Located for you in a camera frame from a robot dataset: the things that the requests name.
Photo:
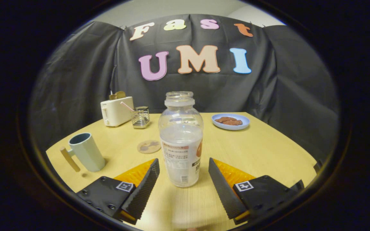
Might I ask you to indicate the round cork coaster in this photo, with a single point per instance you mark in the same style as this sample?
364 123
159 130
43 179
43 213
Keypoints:
148 147

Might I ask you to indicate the pink straw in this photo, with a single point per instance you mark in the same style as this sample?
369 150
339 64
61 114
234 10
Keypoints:
127 106

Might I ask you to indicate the brown bread slice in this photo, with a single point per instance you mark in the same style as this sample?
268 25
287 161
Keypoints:
120 95

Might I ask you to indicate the white toaster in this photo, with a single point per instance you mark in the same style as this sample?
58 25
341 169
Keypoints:
116 114

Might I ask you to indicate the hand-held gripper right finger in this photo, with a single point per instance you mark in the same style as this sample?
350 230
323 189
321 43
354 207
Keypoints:
223 192

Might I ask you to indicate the brown meat slice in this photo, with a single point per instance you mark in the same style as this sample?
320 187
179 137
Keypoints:
234 122
225 119

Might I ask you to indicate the clear juice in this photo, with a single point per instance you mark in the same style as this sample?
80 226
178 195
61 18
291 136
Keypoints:
180 138

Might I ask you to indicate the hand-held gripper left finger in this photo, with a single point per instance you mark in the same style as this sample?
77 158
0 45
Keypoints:
146 189

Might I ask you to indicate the clear plastic juice bottle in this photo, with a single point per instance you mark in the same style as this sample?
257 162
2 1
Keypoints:
180 118

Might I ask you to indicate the blue plate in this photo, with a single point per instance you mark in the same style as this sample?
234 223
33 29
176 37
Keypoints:
230 127

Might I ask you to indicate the wooden table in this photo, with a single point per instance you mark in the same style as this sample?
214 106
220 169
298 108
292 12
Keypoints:
252 154

